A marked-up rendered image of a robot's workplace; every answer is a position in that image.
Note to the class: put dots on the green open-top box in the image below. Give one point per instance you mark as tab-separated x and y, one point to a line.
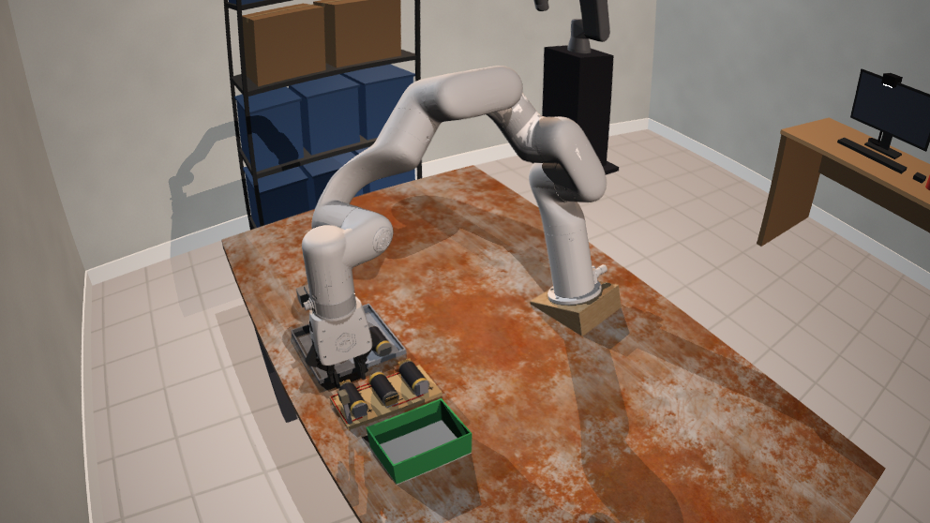
404	437

